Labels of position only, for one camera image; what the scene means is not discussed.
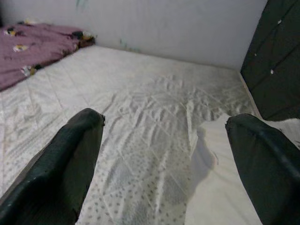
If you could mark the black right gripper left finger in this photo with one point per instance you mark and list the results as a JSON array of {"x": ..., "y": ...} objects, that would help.
[{"x": 51, "y": 175}]

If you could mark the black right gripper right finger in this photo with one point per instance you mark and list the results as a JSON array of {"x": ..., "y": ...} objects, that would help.
[{"x": 269, "y": 168}]

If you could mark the white pillow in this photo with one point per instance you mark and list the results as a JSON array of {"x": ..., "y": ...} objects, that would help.
[{"x": 215, "y": 187}]

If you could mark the black tufted headboard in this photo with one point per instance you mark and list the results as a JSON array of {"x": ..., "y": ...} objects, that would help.
[{"x": 274, "y": 58}]

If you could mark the white quilted mattress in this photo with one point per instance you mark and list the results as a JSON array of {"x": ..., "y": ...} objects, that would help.
[{"x": 140, "y": 105}]

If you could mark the pink cartoon mouse blanket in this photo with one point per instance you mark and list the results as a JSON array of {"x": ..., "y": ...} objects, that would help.
[{"x": 35, "y": 54}]

